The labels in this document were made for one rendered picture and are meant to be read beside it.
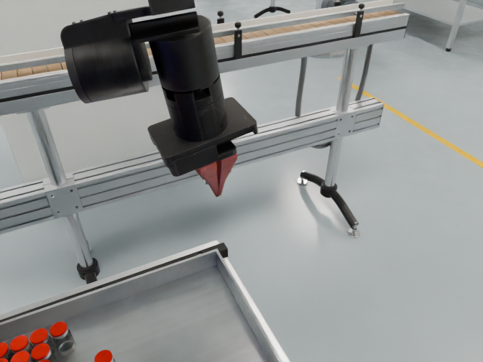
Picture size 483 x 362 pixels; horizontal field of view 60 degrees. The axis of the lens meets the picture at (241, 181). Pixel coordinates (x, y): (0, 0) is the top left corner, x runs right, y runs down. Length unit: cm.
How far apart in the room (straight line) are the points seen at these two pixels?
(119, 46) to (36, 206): 116
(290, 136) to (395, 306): 79
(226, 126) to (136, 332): 32
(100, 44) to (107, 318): 39
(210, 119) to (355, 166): 210
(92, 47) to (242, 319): 40
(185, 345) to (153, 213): 156
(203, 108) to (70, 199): 114
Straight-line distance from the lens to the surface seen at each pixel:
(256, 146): 163
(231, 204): 212
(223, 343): 59
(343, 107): 182
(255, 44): 141
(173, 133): 43
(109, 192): 151
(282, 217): 206
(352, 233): 202
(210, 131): 41
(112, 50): 38
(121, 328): 62
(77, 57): 39
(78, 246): 166
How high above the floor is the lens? 139
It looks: 38 degrees down
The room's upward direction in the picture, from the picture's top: straight up
